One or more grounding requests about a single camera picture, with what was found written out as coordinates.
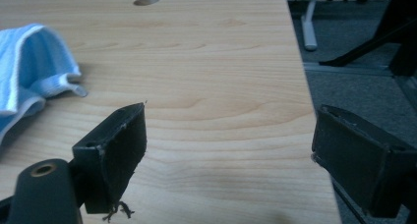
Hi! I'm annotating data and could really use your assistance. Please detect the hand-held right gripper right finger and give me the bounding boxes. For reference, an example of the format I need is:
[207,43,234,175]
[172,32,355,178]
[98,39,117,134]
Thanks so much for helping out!
[310,103,417,219]

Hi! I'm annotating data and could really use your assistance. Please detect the black floor stand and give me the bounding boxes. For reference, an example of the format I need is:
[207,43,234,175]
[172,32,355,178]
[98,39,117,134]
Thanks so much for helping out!
[318,0,417,78]

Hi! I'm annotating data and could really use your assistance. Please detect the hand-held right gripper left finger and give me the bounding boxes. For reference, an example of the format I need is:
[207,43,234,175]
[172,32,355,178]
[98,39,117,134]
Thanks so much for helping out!
[72,101,148,222]

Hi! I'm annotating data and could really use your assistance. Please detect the light blue striped towel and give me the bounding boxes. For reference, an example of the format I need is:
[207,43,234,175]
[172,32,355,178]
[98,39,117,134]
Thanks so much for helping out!
[0,23,89,146]

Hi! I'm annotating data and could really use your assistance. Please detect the white metal desk frame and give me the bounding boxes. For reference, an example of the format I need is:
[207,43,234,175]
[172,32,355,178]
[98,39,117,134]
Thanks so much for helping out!
[299,0,321,52]

